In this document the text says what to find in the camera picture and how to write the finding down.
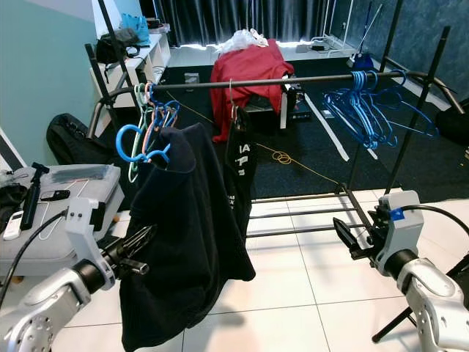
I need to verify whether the white remote control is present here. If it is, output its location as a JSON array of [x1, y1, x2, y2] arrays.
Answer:
[[4, 211, 24, 241]]

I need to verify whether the white power strip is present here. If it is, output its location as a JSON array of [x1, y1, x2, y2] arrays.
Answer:
[[297, 37, 338, 54]]

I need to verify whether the grey hard case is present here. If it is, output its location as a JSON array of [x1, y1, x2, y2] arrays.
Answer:
[[0, 164, 122, 278]]

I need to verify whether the black duffel bag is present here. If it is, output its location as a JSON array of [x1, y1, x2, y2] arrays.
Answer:
[[436, 99, 469, 144]]

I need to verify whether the mint green thin hanger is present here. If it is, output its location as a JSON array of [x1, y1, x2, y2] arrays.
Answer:
[[128, 82, 155, 184]]

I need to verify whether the yellow thin cable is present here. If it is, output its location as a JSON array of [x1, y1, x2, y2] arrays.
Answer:
[[253, 143, 338, 188]]

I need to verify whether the dark navy polo shirt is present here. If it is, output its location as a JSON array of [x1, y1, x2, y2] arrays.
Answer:
[[119, 123, 257, 352]]

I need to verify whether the black backpack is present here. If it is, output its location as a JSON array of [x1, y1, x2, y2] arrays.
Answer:
[[46, 112, 118, 168]]

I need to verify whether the black handheld tool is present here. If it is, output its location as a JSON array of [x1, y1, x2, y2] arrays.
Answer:
[[21, 163, 49, 230]]

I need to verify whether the black metal clothes rack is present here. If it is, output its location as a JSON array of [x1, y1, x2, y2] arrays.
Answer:
[[84, 0, 469, 345]]

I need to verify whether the blue thin hanger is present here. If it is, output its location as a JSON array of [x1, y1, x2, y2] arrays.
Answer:
[[148, 82, 181, 147]]

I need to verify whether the black printed T-shirt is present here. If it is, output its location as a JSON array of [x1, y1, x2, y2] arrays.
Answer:
[[226, 103, 259, 217]]

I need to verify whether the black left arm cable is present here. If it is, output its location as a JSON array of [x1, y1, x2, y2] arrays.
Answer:
[[0, 210, 71, 301]]

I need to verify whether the thick blue plastic hanger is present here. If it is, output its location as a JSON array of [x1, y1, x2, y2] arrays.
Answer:
[[116, 123, 172, 164]]

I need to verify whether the light blue plastic bag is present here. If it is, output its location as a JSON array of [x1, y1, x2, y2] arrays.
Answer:
[[121, 13, 151, 45]]

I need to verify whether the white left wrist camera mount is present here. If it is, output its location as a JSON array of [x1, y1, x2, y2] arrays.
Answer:
[[64, 197, 119, 291]]

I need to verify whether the black carpet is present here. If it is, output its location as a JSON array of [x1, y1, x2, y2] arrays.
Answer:
[[95, 62, 469, 202]]

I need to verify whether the white crumpled cloth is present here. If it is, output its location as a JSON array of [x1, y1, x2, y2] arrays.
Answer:
[[216, 28, 268, 54]]

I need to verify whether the red cloth cover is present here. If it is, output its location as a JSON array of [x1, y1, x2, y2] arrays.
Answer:
[[209, 38, 294, 144]]

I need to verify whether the blue broom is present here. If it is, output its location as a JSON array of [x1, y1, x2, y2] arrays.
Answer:
[[352, 4, 385, 70]]

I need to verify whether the silver metal hanger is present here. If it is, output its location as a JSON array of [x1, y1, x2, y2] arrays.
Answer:
[[227, 78, 247, 112]]

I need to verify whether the white flat slat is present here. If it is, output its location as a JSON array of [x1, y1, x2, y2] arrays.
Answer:
[[304, 94, 351, 162]]

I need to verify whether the blue plastic hangers bunch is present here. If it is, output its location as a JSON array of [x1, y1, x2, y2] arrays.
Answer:
[[322, 70, 437, 151]]

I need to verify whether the salmon pink thin hanger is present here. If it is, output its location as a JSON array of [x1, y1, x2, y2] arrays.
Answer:
[[139, 87, 169, 158]]

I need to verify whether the black phone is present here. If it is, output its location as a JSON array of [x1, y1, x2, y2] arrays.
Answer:
[[40, 190, 70, 202]]

